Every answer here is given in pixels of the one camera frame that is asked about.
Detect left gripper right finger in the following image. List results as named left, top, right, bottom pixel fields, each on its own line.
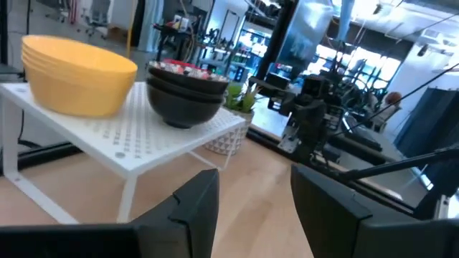
left=290, top=163, right=373, bottom=258

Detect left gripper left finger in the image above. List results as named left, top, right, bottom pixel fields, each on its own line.
left=131, top=168, right=220, bottom=258

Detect floral patterned black mini bowl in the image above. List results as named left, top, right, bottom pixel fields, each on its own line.
left=148, top=59, right=230, bottom=95
left=146, top=85, right=224, bottom=130
left=146, top=75, right=226, bottom=105

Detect red plastic mini bowl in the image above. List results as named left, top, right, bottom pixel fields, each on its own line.
left=164, top=58, right=202, bottom=70

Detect yellow plastic mini bowl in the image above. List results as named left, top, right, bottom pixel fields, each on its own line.
left=22, top=54, right=44, bottom=72
left=21, top=46, right=42, bottom=62
left=23, top=63, right=136, bottom=118
left=21, top=34, right=138, bottom=78

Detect white perforated metal shelf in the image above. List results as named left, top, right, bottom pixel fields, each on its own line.
left=0, top=81, right=247, bottom=225

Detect succulent in patterned white pot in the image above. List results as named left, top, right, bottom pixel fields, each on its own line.
left=204, top=82, right=262, bottom=157

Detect person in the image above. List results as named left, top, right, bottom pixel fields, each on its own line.
left=372, top=90, right=403, bottom=125

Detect office chair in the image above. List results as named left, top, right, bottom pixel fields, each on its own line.
left=82, top=0, right=113, bottom=38

